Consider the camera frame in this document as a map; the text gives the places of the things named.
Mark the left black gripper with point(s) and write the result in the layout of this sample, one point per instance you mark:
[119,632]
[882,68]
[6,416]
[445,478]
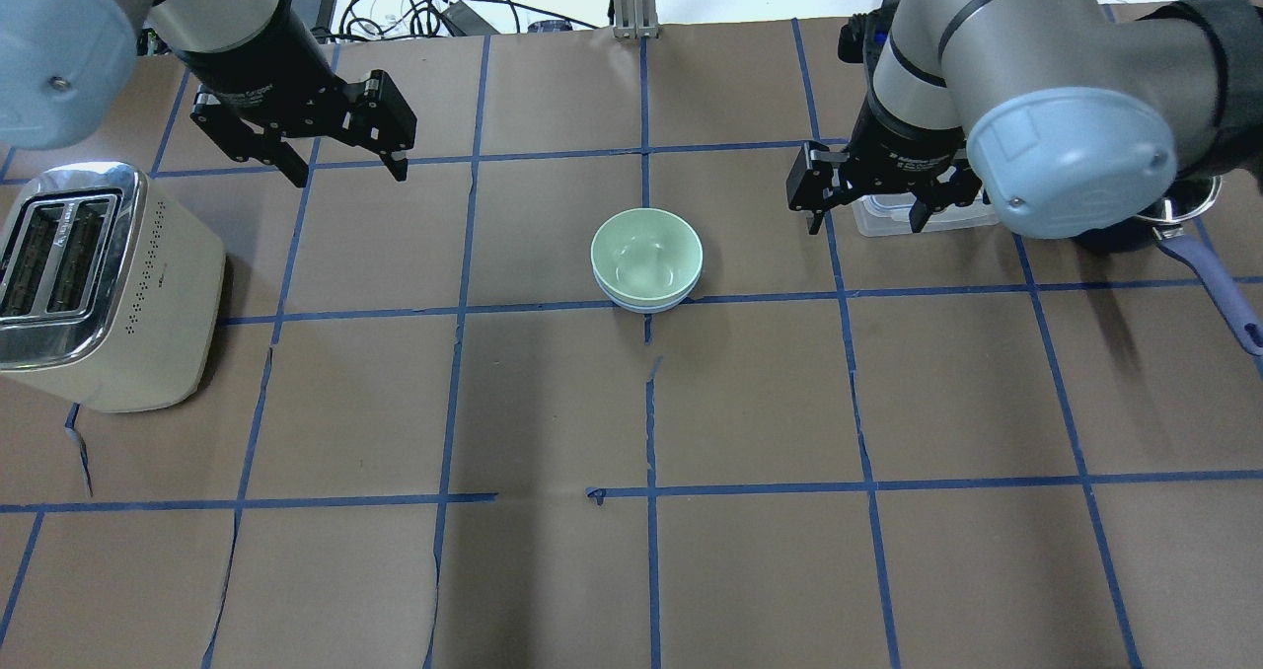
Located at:
[264,72]

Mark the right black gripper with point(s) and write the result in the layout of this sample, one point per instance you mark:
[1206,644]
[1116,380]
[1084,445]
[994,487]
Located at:
[906,141]

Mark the green bowl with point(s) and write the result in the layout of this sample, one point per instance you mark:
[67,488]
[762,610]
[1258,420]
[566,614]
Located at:
[646,251]

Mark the blue bowl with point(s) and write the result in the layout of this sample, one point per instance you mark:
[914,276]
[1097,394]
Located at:
[646,305]

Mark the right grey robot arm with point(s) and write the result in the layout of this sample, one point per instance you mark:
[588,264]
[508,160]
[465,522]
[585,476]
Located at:
[1066,121]

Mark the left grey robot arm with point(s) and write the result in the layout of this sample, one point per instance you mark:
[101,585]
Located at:
[63,62]

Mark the black power brick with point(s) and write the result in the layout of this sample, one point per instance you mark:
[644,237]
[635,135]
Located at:
[321,3]

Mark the cream toaster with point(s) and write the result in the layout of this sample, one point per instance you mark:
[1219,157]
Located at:
[111,289]

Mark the purple handled pan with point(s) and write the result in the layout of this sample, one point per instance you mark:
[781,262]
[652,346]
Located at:
[1167,224]

